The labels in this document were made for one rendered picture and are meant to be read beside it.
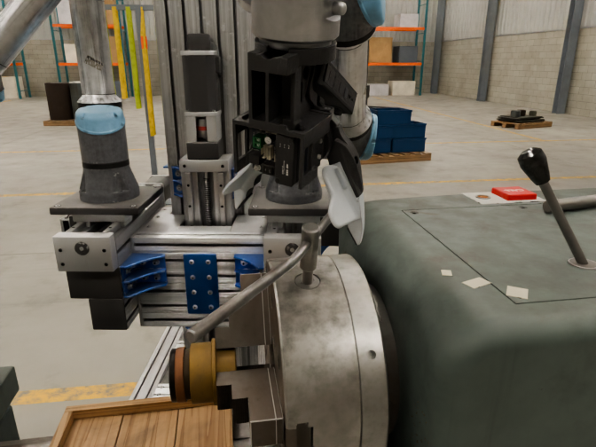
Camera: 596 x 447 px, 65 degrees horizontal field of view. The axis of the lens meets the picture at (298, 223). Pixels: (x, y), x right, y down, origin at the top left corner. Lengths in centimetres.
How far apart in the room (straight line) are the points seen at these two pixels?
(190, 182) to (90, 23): 48
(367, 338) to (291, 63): 34
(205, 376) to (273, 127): 39
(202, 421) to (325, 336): 42
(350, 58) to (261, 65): 57
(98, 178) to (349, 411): 92
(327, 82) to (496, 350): 31
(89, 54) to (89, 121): 22
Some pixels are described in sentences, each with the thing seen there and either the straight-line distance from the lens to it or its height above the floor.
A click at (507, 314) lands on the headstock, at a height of 125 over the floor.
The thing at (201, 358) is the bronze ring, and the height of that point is 112.
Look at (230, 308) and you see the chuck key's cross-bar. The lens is 43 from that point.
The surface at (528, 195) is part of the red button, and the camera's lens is 100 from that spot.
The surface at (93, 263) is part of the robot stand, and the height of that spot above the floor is 105.
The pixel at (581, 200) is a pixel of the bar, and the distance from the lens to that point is 97.
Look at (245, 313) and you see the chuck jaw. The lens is 71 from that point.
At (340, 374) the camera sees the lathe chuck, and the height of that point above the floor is 116.
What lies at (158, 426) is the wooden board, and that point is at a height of 89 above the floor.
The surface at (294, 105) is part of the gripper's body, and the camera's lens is 41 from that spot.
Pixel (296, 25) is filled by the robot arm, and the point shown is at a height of 153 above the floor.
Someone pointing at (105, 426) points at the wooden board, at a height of 89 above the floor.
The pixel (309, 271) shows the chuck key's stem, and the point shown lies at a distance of 60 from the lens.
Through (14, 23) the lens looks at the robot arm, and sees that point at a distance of 131.
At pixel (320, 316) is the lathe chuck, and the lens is 59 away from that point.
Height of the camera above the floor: 150
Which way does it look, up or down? 19 degrees down
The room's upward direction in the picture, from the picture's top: straight up
